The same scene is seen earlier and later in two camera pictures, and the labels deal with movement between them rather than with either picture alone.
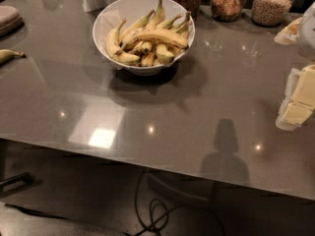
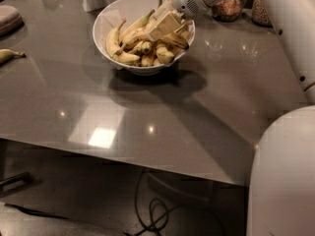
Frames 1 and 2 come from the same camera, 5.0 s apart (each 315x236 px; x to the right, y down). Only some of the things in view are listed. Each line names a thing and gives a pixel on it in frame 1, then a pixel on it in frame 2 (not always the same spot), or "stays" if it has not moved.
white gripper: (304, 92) -> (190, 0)
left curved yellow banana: (112, 44) stays
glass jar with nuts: (227, 2) stays
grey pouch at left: (11, 21) stays
